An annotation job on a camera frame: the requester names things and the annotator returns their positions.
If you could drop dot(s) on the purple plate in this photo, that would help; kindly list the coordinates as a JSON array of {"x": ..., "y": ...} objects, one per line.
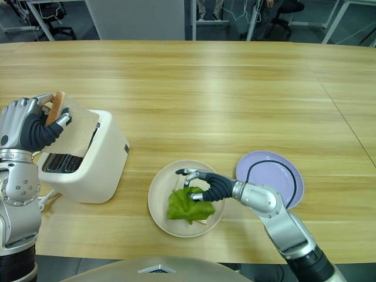
[{"x": 270, "y": 176}]

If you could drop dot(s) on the green lettuce leaf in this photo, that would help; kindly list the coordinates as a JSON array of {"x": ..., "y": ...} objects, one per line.
[{"x": 183, "y": 205}]

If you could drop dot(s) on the bread slice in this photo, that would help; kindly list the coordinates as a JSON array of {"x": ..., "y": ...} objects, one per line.
[
  {"x": 77, "y": 126},
  {"x": 179, "y": 185}
]

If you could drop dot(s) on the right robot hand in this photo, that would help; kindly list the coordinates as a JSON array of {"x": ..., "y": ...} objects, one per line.
[{"x": 218, "y": 186}]

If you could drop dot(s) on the cream toaster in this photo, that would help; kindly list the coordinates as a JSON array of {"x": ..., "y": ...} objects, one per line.
[{"x": 97, "y": 164}]

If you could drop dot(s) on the beige plate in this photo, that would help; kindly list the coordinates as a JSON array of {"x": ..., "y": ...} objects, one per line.
[{"x": 160, "y": 179}]

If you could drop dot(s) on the person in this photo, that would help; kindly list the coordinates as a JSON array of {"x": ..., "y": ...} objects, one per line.
[
  {"x": 271, "y": 11},
  {"x": 209, "y": 10}
]

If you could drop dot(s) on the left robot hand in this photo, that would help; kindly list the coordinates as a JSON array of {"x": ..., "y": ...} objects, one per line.
[{"x": 17, "y": 123}]

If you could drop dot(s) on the robot body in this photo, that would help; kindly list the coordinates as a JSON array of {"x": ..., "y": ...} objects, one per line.
[{"x": 152, "y": 268}]

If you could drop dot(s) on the black office chair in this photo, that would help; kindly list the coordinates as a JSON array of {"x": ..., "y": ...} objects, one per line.
[
  {"x": 289, "y": 14},
  {"x": 60, "y": 29}
]

